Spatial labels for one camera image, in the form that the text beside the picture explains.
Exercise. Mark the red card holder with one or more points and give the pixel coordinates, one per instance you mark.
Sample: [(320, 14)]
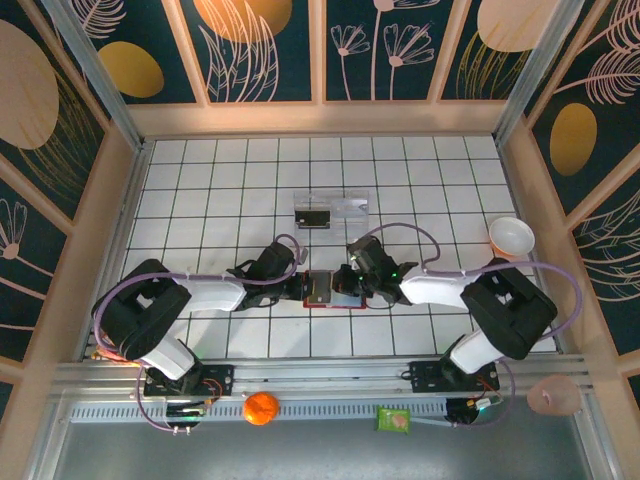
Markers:
[(350, 301)]

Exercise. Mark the dark card with gold print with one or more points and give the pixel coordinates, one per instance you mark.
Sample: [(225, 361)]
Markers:
[(320, 287)]

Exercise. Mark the clear acrylic tray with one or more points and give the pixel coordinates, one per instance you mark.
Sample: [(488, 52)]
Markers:
[(350, 230)]

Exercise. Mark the black VIP card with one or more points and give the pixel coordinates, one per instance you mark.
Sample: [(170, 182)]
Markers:
[(312, 218)]

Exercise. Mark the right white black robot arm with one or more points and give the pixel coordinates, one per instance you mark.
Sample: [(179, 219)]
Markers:
[(440, 290)]

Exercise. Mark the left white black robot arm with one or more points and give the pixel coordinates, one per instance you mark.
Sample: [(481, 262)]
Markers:
[(210, 295)]

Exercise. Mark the white VIP card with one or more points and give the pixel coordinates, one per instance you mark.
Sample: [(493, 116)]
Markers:
[(350, 207)]

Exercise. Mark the orange ball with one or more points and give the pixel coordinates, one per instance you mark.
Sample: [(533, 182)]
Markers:
[(260, 409)]

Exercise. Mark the white bowl with orange outside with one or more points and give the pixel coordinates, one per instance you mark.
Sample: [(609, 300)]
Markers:
[(511, 236)]

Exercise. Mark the green snack packet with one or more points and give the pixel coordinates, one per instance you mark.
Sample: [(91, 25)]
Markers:
[(393, 420)]

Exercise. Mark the black controller board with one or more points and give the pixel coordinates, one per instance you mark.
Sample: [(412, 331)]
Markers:
[(467, 410), (185, 414)]

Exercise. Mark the pink round object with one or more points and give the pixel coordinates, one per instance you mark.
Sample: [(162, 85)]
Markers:
[(554, 395)]

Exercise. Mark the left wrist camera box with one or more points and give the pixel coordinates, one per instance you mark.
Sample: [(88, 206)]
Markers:
[(300, 255)]

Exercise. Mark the aluminium rail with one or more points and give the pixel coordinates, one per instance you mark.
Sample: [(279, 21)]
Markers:
[(320, 375)]

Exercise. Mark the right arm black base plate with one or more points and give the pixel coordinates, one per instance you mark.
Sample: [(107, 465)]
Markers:
[(425, 375)]

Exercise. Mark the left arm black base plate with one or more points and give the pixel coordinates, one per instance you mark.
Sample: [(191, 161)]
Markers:
[(220, 377)]

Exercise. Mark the aluminium frame post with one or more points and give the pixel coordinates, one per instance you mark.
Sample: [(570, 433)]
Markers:
[(100, 80), (535, 75)]

